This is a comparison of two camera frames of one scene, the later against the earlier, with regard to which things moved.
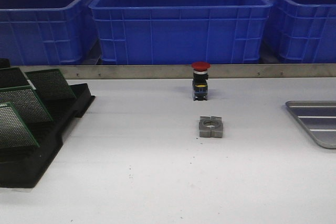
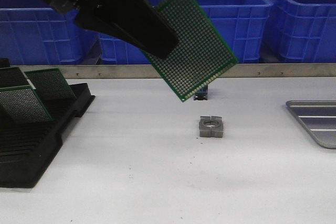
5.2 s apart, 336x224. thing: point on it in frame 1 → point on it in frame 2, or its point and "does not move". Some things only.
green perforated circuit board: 14,132 → 201,54
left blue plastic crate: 46,24 does not move
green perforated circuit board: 27,103 does not move
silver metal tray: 319,117 does not move
